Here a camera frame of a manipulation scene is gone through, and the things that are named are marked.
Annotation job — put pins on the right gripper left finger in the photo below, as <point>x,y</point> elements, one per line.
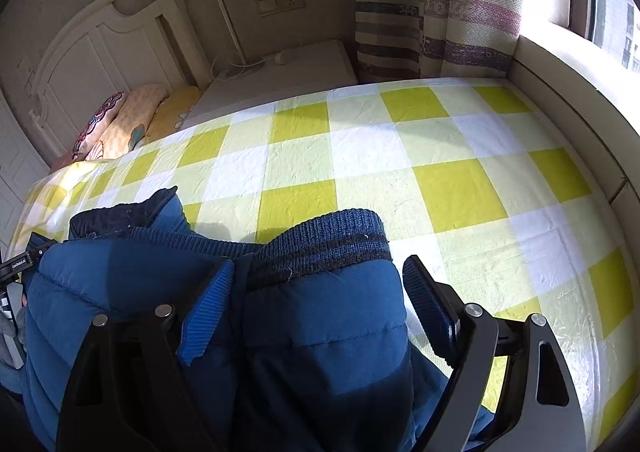
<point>128,389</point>

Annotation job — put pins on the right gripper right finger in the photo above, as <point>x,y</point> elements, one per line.
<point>538,408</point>

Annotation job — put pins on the blue quilted puffer jacket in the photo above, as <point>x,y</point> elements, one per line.
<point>312,352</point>

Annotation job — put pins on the white wardrobe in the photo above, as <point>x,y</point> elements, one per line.
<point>21,168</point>

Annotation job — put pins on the colourful floral pillow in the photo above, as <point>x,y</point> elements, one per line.
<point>93,130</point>

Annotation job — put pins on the yellow checked bed cover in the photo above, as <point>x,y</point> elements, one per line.
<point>467,174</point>

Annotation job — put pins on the beige pillow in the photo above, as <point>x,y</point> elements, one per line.
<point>130,124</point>

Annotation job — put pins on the yellow pillow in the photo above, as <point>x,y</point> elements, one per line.
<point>170,114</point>

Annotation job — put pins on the white wooden headboard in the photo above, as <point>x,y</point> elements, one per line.
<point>101,51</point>

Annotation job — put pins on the white bedside table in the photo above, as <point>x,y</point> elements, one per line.
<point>317,67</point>

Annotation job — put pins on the thin white lamp pole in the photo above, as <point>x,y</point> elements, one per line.
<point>239,65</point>

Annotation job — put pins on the white charger on table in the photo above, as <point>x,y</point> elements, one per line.
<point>284,57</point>

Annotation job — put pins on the wall power socket panel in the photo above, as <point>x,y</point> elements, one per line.
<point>271,7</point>

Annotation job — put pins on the window frame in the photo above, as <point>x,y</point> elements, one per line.
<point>612,26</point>

